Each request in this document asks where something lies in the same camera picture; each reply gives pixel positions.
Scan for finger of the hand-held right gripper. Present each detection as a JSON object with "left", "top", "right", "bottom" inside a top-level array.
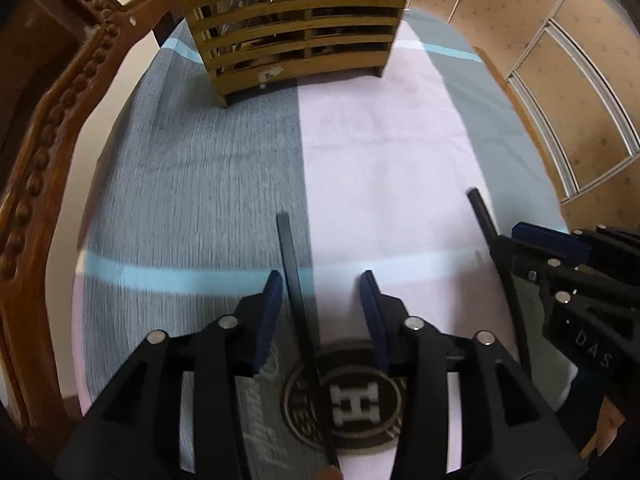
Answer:
[
  {"left": 512, "top": 222, "right": 592, "bottom": 267},
  {"left": 492, "top": 236, "right": 577, "bottom": 307}
]

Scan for person's right hand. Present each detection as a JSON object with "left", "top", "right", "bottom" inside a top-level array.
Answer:
[{"left": 597, "top": 395, "right": 626, "bottom": 461}]

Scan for black chopstick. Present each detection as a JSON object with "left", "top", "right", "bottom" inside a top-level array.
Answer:
[
  {"left": 276, "top": 212, "right": 345, "bottom": 474},
  {"left": 466, "top": 187, "right": 534, "bottom": 377}
]

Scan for wooden slatted utensil holder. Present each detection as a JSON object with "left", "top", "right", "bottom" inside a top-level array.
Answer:
[{"left": 180, "top": 0, "right": 420, "bottom": 110}]

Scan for tan kitchen base cabinets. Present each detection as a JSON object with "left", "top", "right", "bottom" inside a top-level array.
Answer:
[{"left": 400, "top": 0, "right": 640, "bottom": 233}]

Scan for carved wooden chair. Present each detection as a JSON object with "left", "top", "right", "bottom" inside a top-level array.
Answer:
[{"left": 0, "top": 0, "right": 187, "bottom": 441}]

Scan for grey pink striped tablecloth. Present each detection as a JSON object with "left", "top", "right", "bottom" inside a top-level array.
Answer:
[{"left": 72, "top": 10, "right": 581, "bottom": 476}]

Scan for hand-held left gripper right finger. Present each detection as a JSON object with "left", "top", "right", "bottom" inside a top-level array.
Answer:
[{"left": 360, "top": 270, "right": 586, "bottom": 480}]

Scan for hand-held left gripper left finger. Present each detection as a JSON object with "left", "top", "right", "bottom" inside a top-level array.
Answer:
[{"left": 55, "top": 270, "right": 284, "bottom": 480}]

